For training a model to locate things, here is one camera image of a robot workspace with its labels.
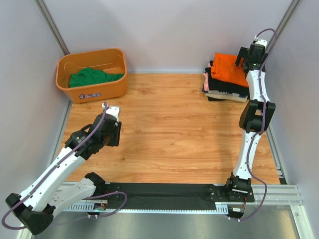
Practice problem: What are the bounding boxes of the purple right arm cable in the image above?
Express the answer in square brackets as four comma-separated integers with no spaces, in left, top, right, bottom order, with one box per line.
[228,28,277,222]

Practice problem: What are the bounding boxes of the black folded t shirt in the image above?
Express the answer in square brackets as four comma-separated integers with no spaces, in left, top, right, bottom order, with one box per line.
[208,96,250,102]
[202,60,250,99]

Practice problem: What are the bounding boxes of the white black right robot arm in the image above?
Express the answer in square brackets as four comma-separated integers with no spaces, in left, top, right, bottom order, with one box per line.
[224,40,276,201]

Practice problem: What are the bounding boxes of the aluminium right corner post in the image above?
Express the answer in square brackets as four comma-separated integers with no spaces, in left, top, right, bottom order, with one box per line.
[251,0,302,77]

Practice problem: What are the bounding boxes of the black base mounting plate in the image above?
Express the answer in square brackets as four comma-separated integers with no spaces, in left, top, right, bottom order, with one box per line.
[103,183,255,210]

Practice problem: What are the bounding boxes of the beige folded t shirt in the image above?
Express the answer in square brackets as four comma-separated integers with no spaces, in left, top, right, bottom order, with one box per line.
[205,93,248,103]

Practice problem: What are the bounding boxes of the aluminium front frame rail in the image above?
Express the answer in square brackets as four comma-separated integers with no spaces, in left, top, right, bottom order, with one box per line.
[57,181,304,206]

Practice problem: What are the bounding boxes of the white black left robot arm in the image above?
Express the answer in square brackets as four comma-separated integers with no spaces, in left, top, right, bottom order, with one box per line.
[1,106,122,235]

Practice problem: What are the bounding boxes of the orange plastic basket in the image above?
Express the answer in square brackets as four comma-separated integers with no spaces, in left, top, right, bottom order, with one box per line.
[56,48,128,104]

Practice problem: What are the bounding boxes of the aluminium corner post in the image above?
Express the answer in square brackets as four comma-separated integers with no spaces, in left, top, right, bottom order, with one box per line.
[34,0,70,56]
[251,0,302,77]

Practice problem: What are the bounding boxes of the green t shirt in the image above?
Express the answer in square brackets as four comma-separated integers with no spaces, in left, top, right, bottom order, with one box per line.
[69,67,124,88]

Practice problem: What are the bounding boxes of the white slotted cable duct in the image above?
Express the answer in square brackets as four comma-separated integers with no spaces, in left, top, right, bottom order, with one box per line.
[62,202,230,214]

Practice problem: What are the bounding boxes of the black bottom folded t shirt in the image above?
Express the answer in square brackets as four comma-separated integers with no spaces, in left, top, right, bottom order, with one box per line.
[208,96,250,102]

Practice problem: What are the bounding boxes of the aluminium left corner post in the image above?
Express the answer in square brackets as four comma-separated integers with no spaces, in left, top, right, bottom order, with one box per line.
[34,0,70,56]

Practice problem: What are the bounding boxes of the aluminium right side rail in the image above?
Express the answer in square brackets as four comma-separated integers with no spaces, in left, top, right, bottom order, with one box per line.
[251,123,287,185]

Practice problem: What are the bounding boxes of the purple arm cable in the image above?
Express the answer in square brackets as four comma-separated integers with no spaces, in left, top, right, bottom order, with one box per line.
[1,101,128,230]
[228,28,277,222]

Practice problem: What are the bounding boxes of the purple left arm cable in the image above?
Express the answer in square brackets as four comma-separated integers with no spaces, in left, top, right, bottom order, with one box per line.
[1,101,128,230]

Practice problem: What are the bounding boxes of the orange t shirt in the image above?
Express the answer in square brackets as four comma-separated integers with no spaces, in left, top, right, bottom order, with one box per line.
[210,53,249,88]

